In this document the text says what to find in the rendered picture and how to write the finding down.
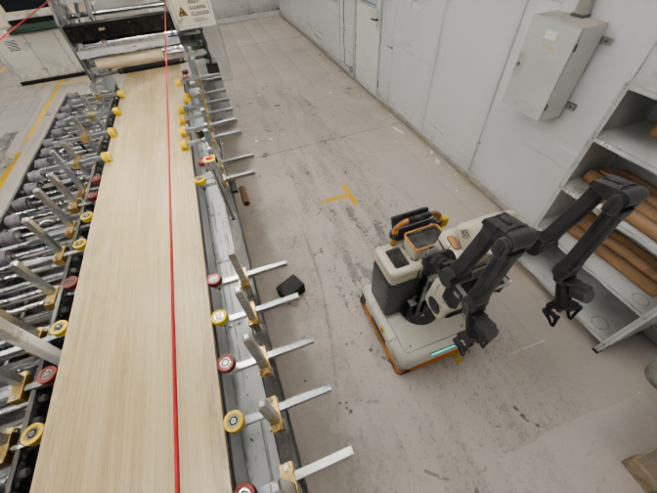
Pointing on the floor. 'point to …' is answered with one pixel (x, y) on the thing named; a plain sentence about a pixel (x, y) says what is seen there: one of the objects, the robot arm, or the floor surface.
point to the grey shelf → (639, 152)
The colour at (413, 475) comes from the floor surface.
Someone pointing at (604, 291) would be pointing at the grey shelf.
